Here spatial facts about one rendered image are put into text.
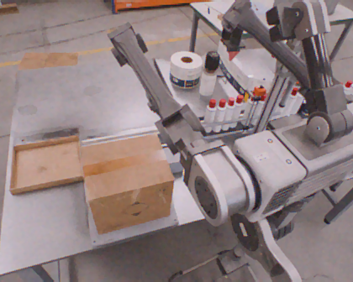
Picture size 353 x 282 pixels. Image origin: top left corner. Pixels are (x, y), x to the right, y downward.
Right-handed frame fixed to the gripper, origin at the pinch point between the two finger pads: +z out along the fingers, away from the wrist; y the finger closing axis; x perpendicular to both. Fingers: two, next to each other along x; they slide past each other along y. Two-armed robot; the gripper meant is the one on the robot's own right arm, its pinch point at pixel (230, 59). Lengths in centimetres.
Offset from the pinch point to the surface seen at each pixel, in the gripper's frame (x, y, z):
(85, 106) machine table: -23, 76, 36
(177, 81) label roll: -22.4, 19.1, 27.5
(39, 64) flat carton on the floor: -209, 117, 121
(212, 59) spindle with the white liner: -6.1, 7.4, 2.7
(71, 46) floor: -246, 80, 123
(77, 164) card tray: 20, 85, 35
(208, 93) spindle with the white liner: -4.8, 6.2, 25.4
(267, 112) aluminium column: 35.8, -3.4, 6.4
